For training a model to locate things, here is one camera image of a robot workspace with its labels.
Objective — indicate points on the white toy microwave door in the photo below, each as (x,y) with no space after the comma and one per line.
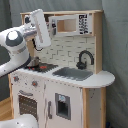
(70,25)

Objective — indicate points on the white toy oven door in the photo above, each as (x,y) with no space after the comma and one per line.
(28,101)

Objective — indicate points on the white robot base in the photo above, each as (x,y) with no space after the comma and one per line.
(23,121)

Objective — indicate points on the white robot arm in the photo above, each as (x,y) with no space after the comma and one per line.
(14,41)

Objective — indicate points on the wooden toy kitchen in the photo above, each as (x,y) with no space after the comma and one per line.
(64,52)

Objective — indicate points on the grey toy sink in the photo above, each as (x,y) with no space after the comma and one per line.
(72,73)

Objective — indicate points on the black toy faucet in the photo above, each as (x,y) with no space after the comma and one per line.
(80,64)

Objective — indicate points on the black toy stovetop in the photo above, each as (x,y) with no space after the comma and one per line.
(41,67)

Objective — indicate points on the silver toy pot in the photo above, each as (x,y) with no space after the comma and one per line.
(34,62)

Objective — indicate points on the right red stove knob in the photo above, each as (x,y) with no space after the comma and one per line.
(35,83)

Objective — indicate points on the grey ice dispenser panel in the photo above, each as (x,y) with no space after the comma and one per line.
(63,106)

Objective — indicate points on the white cupboard door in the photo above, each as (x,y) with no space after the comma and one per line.
(75,94)

